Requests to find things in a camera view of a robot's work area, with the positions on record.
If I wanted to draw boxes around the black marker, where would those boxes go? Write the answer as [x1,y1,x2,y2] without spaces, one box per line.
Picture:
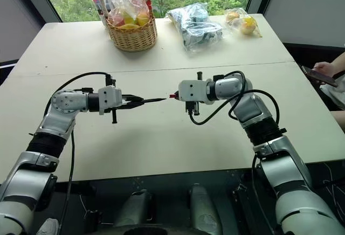
[139,98,167,104]

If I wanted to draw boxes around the clear bag of blue items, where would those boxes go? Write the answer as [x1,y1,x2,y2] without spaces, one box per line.
[165,2,225,54]

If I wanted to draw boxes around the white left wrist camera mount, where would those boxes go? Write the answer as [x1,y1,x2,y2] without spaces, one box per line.
[98,86,123,115]

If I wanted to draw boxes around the small clear bag of fruit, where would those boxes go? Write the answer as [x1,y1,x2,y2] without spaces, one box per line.
[224,8,263,39]

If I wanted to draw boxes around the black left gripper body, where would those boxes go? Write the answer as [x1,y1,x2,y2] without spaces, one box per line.
[108,95,130,125]

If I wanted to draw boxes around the wicker basket with handle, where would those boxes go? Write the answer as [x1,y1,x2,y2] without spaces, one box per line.
[98,0,158,53]

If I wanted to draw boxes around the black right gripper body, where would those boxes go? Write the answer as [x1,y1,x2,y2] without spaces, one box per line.
[184,100,201,116]

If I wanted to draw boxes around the thin black loose wires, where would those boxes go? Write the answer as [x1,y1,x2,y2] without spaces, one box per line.
[322,161,345,212]

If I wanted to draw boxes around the set of coloured markers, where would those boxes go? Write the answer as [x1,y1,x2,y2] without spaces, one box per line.
[91,0,112,18]

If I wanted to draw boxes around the seated person's white clothing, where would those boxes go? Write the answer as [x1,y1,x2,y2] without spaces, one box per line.
[319,75,345,112]

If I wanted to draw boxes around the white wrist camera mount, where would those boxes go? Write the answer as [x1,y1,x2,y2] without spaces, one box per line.
[98,86,123,115]
[178,79,209,102]

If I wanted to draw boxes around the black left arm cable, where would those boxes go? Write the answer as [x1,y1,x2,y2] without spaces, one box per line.
[44,71,116,235]

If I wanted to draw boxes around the dark rounded grey shape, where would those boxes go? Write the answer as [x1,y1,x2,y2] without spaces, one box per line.
[188,183,223,235]
[118,190,152,228]

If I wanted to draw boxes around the person's bare hand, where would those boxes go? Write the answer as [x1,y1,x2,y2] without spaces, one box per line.
[313,61,338,79]

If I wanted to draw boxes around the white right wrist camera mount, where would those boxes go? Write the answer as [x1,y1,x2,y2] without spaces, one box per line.
[178,79,209,102]

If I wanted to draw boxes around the dark smartphone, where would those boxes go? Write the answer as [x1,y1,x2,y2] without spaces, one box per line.
[301,65,339,88]

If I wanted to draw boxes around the grey shoe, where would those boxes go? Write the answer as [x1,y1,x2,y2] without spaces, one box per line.
[36,218,59,235]

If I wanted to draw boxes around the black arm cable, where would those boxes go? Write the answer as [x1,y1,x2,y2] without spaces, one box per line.
[44,71,116,235]
[188,70,281,235]

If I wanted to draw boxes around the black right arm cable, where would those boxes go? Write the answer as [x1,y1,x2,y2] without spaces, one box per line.
[188,70,281,235]

